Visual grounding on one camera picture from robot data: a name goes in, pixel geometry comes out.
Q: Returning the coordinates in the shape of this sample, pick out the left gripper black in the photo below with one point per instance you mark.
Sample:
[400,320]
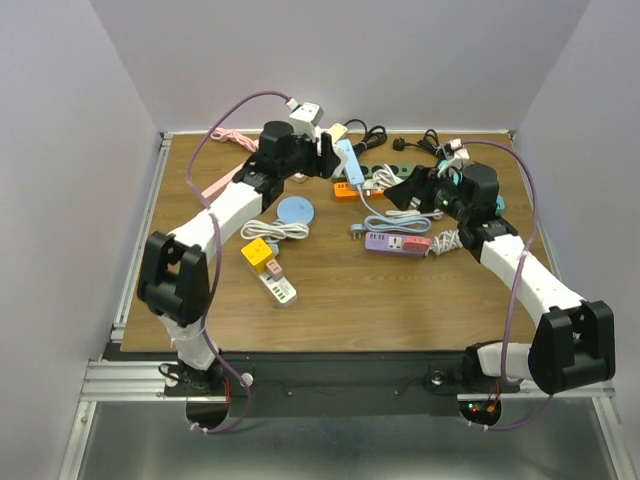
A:
[324,166]

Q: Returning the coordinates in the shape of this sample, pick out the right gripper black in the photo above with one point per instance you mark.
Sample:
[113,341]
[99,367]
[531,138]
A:
[401,194]

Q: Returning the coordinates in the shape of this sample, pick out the yellow cube socket adapter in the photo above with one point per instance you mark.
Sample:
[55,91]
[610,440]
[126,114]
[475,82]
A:
[257,253]

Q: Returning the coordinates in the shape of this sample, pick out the small pink plug adapter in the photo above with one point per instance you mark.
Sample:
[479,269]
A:
[274,270]

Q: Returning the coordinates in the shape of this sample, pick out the white usb power strip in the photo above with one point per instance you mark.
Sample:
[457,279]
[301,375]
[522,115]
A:
[281,290]

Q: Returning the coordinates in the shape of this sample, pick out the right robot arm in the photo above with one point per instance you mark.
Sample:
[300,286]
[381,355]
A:
[574,341]

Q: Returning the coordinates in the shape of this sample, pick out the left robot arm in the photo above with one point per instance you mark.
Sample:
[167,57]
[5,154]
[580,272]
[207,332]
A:
[175,283]

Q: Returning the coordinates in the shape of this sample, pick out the white cube socket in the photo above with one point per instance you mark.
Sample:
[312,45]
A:
[299,178]

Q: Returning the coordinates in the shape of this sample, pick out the light blue power strip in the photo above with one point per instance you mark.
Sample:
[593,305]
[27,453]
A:
[352,169]

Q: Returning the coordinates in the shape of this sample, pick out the orange power strip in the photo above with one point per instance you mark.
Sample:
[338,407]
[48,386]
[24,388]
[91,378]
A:
[343,192]

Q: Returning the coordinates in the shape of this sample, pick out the beige wooden power strip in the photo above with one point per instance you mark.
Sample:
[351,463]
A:
[337,132]

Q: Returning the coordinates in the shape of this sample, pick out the dark green power strip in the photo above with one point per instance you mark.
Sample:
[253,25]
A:
[401,171]

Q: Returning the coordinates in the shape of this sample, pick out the round light blue socket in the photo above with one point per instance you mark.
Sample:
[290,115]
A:
[295,209]

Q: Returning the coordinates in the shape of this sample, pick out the teal triangular power strip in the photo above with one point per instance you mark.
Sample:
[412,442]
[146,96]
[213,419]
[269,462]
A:
[450,171]

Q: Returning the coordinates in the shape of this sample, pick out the purple pink power strip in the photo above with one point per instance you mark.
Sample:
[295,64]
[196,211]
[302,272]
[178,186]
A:
[395,243]

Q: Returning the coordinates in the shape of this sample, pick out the teal long power strip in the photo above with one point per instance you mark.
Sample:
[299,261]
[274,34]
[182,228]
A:
[500,205]

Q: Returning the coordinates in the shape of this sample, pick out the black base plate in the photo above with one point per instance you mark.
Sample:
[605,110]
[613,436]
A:
[334,384]

